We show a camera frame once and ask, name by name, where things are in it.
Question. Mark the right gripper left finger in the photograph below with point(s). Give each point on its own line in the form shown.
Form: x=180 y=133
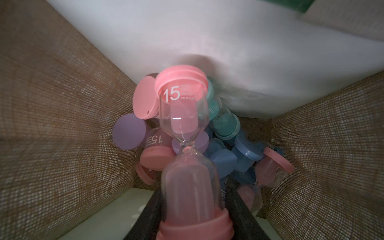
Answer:
x=147 y=225

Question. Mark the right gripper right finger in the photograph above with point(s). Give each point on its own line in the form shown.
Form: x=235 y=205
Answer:
x=244 y=223

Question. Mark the pink hourglass front alone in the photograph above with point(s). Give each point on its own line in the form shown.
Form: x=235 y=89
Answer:
x=192 y=201

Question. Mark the pink hourglass pair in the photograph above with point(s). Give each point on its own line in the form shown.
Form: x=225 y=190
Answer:
x=266 y=173

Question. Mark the blue hourglass front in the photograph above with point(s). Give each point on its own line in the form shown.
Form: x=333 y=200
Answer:
x=247 y=153

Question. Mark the blue hourglass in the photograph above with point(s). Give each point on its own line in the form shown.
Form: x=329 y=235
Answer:
x=247 y=153
x=225 y=162

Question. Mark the pink hourglass bag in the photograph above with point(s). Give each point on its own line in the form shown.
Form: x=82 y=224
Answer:
x=145 y=100

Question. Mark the teal hourglass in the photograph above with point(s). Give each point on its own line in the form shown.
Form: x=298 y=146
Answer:
x=225 y=124

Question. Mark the green jute Christmas canvas bag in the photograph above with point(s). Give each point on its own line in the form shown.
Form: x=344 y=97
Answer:
x=69 y=71

